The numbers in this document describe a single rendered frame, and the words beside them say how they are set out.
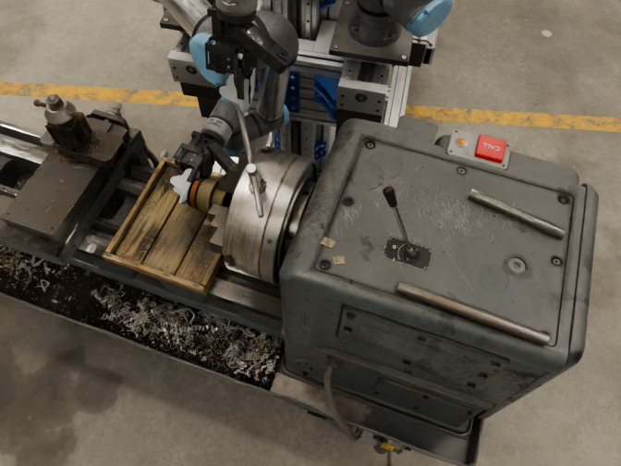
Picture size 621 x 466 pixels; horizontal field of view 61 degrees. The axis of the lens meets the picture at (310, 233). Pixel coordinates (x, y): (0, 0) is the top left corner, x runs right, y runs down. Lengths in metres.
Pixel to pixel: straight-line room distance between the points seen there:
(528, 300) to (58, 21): 3.28
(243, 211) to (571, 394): 1.73
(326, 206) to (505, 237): 0.37
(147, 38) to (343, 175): 2.50
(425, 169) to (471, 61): 2.25
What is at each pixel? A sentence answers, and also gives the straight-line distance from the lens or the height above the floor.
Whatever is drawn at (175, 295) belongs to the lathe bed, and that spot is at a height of 0.71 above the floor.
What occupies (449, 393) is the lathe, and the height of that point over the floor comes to 0.86.
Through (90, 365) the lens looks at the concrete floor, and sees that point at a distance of 2.42.
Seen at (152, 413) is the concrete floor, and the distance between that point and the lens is 2.29.
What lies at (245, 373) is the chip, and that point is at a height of 0.55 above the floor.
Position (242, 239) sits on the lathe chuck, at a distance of 1.15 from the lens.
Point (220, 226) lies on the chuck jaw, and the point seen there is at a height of 1.11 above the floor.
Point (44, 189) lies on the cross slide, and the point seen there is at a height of 0.97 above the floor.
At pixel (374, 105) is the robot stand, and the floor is 1.06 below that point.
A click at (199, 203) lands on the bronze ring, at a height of 1.09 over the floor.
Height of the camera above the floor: 2.17
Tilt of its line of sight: 60 degrees down
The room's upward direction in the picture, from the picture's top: 2 degrees clockwise
